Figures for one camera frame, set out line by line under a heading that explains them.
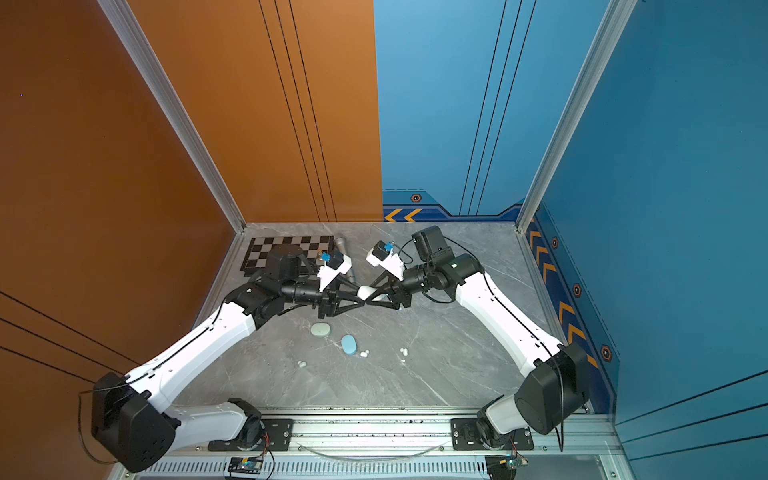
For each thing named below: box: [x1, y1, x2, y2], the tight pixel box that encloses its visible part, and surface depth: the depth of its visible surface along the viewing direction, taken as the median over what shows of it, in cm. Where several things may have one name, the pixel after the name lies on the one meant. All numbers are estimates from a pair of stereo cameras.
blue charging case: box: [341, 334, 357, 355], surface depth 89 cm
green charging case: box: [310, 322, 331, 336], surface depth 91 cm
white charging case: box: [357, 285, 377, 301], surface depth 69 cm
